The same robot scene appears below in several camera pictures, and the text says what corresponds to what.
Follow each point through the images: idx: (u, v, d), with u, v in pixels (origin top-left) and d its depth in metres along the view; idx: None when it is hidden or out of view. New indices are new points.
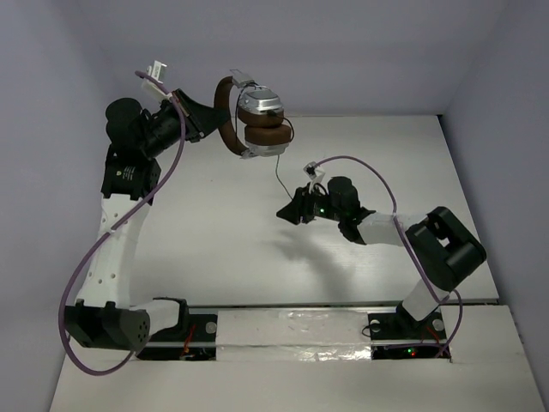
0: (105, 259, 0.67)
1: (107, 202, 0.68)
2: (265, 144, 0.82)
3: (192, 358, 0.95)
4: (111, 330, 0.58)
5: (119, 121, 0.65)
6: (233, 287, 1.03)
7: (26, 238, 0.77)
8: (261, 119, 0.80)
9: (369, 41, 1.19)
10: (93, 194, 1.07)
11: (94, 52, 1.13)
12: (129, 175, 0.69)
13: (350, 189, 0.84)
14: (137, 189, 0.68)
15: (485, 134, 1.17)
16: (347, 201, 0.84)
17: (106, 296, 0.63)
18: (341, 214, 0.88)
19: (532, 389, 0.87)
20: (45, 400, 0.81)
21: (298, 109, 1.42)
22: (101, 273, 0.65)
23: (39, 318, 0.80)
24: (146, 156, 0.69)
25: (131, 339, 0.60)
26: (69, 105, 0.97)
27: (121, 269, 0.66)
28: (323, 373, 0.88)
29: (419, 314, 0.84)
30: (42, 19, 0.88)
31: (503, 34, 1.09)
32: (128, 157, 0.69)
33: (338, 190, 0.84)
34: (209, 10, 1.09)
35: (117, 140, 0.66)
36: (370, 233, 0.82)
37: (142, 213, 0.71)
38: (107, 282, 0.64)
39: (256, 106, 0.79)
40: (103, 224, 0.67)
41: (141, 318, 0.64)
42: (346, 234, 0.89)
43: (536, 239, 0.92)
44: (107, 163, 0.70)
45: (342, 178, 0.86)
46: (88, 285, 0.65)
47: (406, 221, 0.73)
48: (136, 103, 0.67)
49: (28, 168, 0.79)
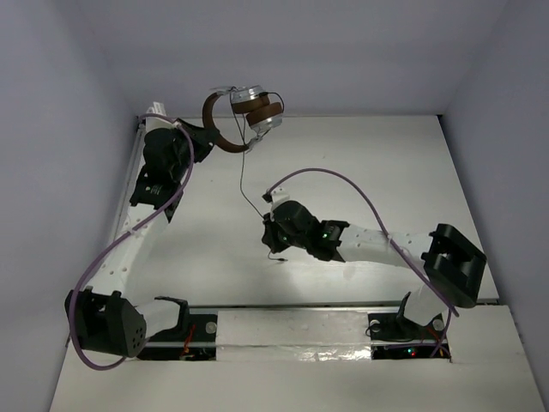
0: (120, 253, 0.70)
1: (134, 209, 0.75)
2: (269, 116, 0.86)
3: (192, 358, 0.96)
4: (112, 323, 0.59)
5: (153, 145, 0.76)
6: (234, 289, 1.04)
7: (26, 242, 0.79)
8: (255, 102, 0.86)
9: (368, 41, 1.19)
10: (93, 197, 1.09)
11: (95, 57, 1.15)
12: (156, 191, 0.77)
13: (298, 209, 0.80)
14: (160, 201, 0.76)
15: (486, 131, 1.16)
16: (299, 221, 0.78)
17: (115, 287, 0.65)
18: (304, 241, 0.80)
19: (533, 390, 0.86)
20: (45, 400, 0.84)
21: (297, 111, 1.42)
22: (114, 264, 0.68)
23: (38, 320, 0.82)
24: (172, 178, 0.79)
25: (128, 336, 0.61)
26: (69, 110, 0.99)
27: (132, 267, 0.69)
28: (322, 373, 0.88)
29: (423, 318, 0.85)
30: (43, 26, 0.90)
31: (505, 29, 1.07)
32: (157, 177, 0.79)
33: (287, 215, 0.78)
34: (209, 14, 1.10)
35: (149, 162, 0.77)
36: (357, 255, 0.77)
37: (159, 224, 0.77)
38: (118, 275, 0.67)
39: (247, 93, 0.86)
40: (125, 227, 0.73)
41: (139, 323, 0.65)
42: (322, 257, 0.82)
43: (537, 237, 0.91)
44: (139, 182, 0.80)
45: (286, 205, 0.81)
46: (99, 274, 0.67)
47: (407, 246, 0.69)
48: (170, 133, 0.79)
49: (28, 172, 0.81)
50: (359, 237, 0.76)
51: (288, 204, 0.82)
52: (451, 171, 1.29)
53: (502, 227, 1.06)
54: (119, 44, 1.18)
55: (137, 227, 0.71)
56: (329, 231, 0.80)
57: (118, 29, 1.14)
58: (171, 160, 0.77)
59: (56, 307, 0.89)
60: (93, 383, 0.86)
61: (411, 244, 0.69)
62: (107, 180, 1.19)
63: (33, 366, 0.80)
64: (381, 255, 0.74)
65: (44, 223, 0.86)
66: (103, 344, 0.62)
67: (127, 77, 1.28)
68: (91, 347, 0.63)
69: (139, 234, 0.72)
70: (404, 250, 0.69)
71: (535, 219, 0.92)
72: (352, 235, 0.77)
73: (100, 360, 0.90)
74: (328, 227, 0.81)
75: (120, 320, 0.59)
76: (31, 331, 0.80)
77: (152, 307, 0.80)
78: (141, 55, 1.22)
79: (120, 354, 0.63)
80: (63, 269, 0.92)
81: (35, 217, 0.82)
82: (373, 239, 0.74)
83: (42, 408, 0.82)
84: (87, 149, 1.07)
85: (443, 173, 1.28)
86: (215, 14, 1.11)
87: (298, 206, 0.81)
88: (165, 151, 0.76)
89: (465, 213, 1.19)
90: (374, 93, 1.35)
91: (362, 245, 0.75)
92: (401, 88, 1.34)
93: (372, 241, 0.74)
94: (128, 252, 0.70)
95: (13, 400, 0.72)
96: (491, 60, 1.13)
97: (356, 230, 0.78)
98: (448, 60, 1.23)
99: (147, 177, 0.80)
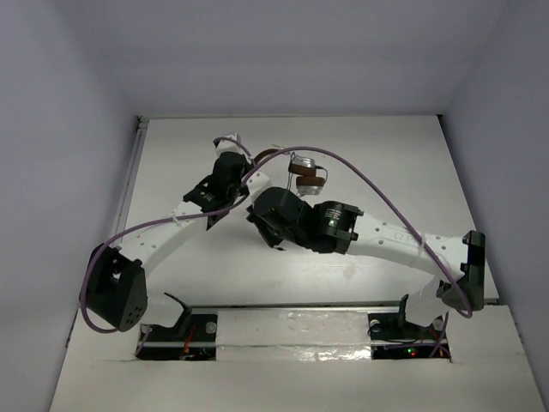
0: (156, 231, 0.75)
1: (184, 204, 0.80)
2: (316, 185, 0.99)
3: (192, 358, 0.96)
4: (123, 286, 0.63)
5: (227, 161, 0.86)
6: (234, 288, 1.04)
7: (26, 241, 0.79)
8: (307, 170, 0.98)
9: (367, 40, 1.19)
10: (93, 196, 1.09)
11: (95, 57, 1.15)
12: (208, 198, 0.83)
13: (283, 197, 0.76)
14: (210, 207, 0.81)
15: (486, 130, 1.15)
16: (286, 209, 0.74)
17: (138, 255, 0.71)
18: (297, 231, 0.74)
19: (533, 390, 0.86)
20: (45, 399, 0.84)
21: (298, 111, 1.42)
22: (147, 238, 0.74)
23: (38, 319, 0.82)
24: (227, 195, 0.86)
25: (127, 306, 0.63)
26: (69, 109, 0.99)
27: (160, 246, 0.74)
28: (322, 373, 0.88)
29: (429, 317, 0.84)
30: (43, 24, 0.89)
31: (506, 28, 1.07)
32: (214, 188, 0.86)
33: (271, 207, 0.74)
34: (208, 12, 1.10)
35: (217, 172, 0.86)
36: (371, 251, 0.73)
37: (200, 226, 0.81)
38: (147, 247, 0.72)
39: (305, 161, 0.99)
40: (171, 214, 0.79)
41: (141, 302, 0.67)
42: (322, 248, 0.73)
43: (538, 237, 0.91)
44: (198, 185, 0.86)
45: (270, 191, 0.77)
46: (132, 240, 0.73)
47: (443, 254, 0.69)
48: (243, 158, 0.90)
49: (29, 172, 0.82)
50: (380, 233, 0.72)
51: (268, 194, 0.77)
52: (451, 171, 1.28)
53: (502, 227, 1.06)
54: (118, 44, 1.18)
55: (180, 217, 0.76)
56: (331, 215, 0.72)
57: (117, 29, 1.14)
58: (234, 179, 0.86)
59: (56, 306, 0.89)
60: (93, 384, 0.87)
61: (445, 250, 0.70)
62: (107, 180, 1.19)
63: (33, 365, 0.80)
64: (405, 256, 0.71)
65: (44, 224, 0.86)
66: (103, 304, 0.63)
67: (127, 77, 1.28)
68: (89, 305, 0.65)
69: (179, 224, 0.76)
70: (441, 257, 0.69)
71: (536, 219, 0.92)
72: (371, 230, 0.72)
73: (100, 359, 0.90)
74: (327, 210, 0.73)
75: (130, 287, 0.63)
76: (32, 330, 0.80)
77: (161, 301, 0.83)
78: (141, 54, 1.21)
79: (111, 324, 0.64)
80: (63, 268, 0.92)
81: (34, 217, 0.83)
82: (399, 237, 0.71)
83: (42, 408, 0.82)
84: (87, 149, 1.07)
85: (443, 173, 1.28)
86: (214, 14, 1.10)
87: (280, 193, 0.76)
88: (232, 171, 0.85)
89: (465, 213, 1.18)
90: (374, 92, 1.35)
91: (384, 241, 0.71)
92: (401, 88, 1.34)
93: (398, 239, 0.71)
94: (162, 233, 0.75)
95: (13, 399, 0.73)
96: (491, 60, 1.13)
97: (372, 222, 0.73)
98: (448, 59, 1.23)
99: (205, 185, 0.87)
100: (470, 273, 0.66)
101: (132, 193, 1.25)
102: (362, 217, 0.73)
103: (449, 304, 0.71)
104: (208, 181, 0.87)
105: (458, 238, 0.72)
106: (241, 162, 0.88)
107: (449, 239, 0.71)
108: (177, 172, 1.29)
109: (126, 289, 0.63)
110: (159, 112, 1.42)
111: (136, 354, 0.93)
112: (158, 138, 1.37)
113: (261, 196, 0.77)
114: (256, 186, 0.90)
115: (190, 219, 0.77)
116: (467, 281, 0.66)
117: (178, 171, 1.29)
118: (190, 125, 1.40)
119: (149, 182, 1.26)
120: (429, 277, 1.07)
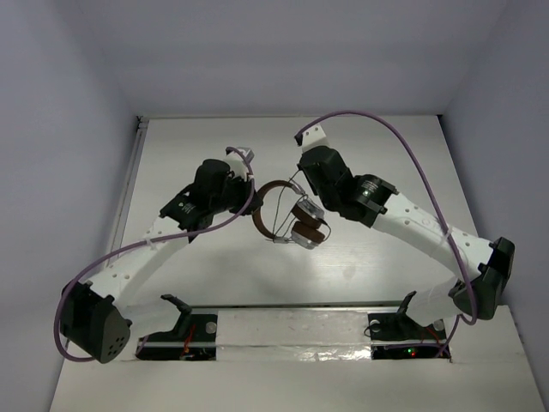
0: (129, 258, 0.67)
1: (160, 221, 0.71)
2: (310, 239, 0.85)
3: (192, 358, 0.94)
4: (95, 324, 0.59)
5: (210, 166, 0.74)
6: (233, 288, 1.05)
7: (26, 240, 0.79)
8: (311, 221, 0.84)
9: (367, 41, 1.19)
10: (93, 196, 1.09)
11: (95, 57, 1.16)
12: (188, 209, 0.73)
13: (330, 155, 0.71)
14: (190, 221, 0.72)
15: (486, 131, 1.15)
16: (330, 169, 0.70)
17: (110, 292, 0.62)
18: (331, 192, 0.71)
19: (533, 390, 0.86)
20: (45, 399, 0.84)
21: (297, 112, 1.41)
22: (120, 268, 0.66)
23: (38, 319, 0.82)
24: (209, 204, 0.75)
25: (105, 342, 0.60)
26: (69, 109, 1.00)
27: (135, 277, 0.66)
28: (322, 373, 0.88)
29: (428, 318, 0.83)
30: (43, 25, 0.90)
31: (506, 28, 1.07)
32: (196, 197, 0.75)
33: (316, 160, 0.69)
34: (208, 13, 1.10)
35: (198, 180, 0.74)
36: (395, 229, 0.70)
37: (180, 245, 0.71)
38: (119, 280, 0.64)
39: (311, 209, 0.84)
40: (147, 234, 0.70)
41: (122, 332, 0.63)
42: (350, 214, 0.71)
43: (538, 238, 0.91)
44: (178, 195, 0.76)
45: (316, 148, 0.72)
46: (104, 272, 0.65)
47: (465, 251, 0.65)
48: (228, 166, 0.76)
49: (29, 172, 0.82)
50: (408, 214, 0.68)
51: (317, 148, 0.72)
52: (451, 171, 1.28)
53: (502, 227, 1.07)
54: (118, 44, 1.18)
55: (155, 239, 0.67)
56: (367, 187, 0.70)
57: (117, 29, 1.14)
58: (217, 189, 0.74)
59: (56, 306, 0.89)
60: (93, 384, 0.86)
61: (469, 246, 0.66)
62: (107, 180, 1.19)
63: (33, 365, 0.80)
64: (427, 242, 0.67)
65: (44, 224, 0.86)
66: (81, 339, 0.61)
67: (127, 78, 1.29)
68: (69, 337, 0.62)
69: (154, 247, 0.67)
70: (462, 251, 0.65)
71: (536, 219, 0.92)
72: (401, 209, 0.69)
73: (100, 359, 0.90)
74: (364, 182, 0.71)
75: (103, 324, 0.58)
76: (32, 330, 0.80)
77: (156, 308, 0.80)
78: (141, 55, 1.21)
79: (92, 354, 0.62)
80: (62, 269, 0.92)
81: (35, 218, 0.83)
82: (426, 222, 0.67)
83: (41, 408, 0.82)
84: (87, 149, 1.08)
85: (443, 173, 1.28)
86: (214, 14, 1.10)
87: (331, 152, 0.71)
88: (215, 178, 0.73)
89: (465, 213, 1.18)
90: (374, 92, 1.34)
91: (411, 223, 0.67)
92: (401, 88, 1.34)
93: (425, 225, 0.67)
94: (135, 261, 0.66)
95: (13, 399, 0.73)
96: (491, 60, 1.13)
97: (404, 202, 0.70)
98: (447, 59, 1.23)
99: (186, 194, 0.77)
100: (486, 275, 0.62)
101: (132, 193, 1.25)
102: (397, 196, 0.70)
103: (460, 305, 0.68)
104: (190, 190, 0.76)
105: (485, 239, 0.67)
106: (226, 169, 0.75)
107: (475, 238, 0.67)
108: (177, 172, 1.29)
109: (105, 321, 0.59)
110: (159, 112, 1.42)
111: (136, 354, 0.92)
112: (158, 138, 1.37)
113: (305, 151, 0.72)
114: (310, 140, 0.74)
115: (165, 239, 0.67)
116: (480, 281, 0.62)
117: (179, 170, 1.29)
118: (190, 125, 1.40)
119: (150, 182, 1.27)
120: (429, 277, 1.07)
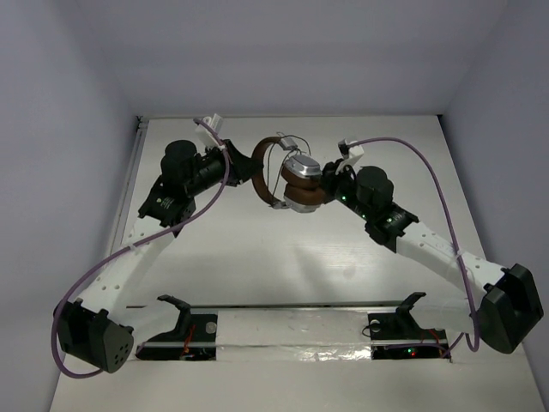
0: (117, 268, 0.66)
1: (141, 222, 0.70)
2: (302, 205, 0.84)
3: (192, 358, 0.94)
4: (94, 340, 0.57)
5: (176, 156, 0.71)
6: (232, 288, 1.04)
7: (25, 240, 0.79)
8: (300, 181, 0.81)
9: (366, 41, 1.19)
10: (93, 196, 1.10)
11: (95, 57, 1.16)
12: (167, 204, 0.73)
13: (385, 183, 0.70)
14: (170, 217, 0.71)
15: (485, 131, 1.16)
16: (381, 197, 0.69)
17: (104, 304, 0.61)
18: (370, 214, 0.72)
19: (533, 390, 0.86)
20: (45, 399, 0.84)
21: (297, 111, 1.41)
22: (109, 280, 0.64)
23: (37, 319, 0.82)
24: (187, 193, 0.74)
25: (109, 354, 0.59)
26: (69, 108, 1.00)
27: (126, 286, 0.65)
28: (322, 373, 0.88)
29: (422, 319, 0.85)
30: (43, 25, 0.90)
31: (505, 29, 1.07)
32: (172, 189, 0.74)
33: (372, 186, 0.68)
34: (208, 13, 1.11)
35: (167, 173, 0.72)
36: (413, 253, 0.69)
37: (163, 243, 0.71)
38: (110, 292, 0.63)
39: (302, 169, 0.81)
40: (128, 239, 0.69)
41: (123, 339, 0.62)
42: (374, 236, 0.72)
43: (537, 238, 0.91)
44: (153, 190, 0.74)
45: (372, 171, 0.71)
46: (93, 287, 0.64)
47: (473, 270, 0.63)
48: (192, 148, 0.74)
49: (29, 172, 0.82)
50: (425, 237, 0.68)
51: (376, 172, 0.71)
52: (451, 171, 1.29)
53: (502, 227, 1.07)
54: (118, 44, 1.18)
55: (139, 243, 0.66)
56: (393, 215, 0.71)
57: (117, 29, 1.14)
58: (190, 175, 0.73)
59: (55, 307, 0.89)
60: (94, 384, 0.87)
61: (479, 269, 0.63)
62: (107, 180, 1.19)
63: (33, 365, 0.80)
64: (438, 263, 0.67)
65: (44, 224, 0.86)
66: (86, 354, 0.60)
67: (127, 78, 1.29)
68: (72, 353, 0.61)
69: (139, 251, 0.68)
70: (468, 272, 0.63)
71: (535, 219, 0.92)
72: (419, 233, 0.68)
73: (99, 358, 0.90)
74: (395, 211, 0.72)
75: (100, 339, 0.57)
76: (32, 331, 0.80)
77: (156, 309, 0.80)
78: (141, 55, 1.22)
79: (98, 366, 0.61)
80: (62, 269, 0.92)
81: (35, 217, 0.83)
82: (441, 245, 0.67)
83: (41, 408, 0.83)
84: (87, 149, 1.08)
85: (443, 173, 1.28)
86: (214, 14, 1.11)
87: (386, 179, 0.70)
88: (184, 166, 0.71)
89: (466, 213, 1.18)
90: (373, 92, 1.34)
91: (425, 245, 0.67)
92: (401, 88, 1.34)
93: (441, 247, 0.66)
94: (123, 269, 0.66)
95: (14, 399, 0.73)
96: (491, 60, 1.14)
97: (422, 228, 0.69)
98: (447, 59, 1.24)
99: (161, 186, 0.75)
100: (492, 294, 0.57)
101: (132, 193, 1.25)
102: (417, 224, 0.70)
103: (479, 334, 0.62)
104: (162, 181, 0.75)
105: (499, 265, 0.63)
106: (192, 151, 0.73)
107: (487, 263, 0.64)
108: None
109: (101, 341, 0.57)
110: (158, 112, 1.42)
111: (136, 354, 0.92)
112: (158, 138, 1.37)
113: (364, 170, 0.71)
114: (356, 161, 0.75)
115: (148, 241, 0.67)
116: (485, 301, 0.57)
117: None
118: (190, 124, 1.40)
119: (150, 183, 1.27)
120: (429, 278, 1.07)
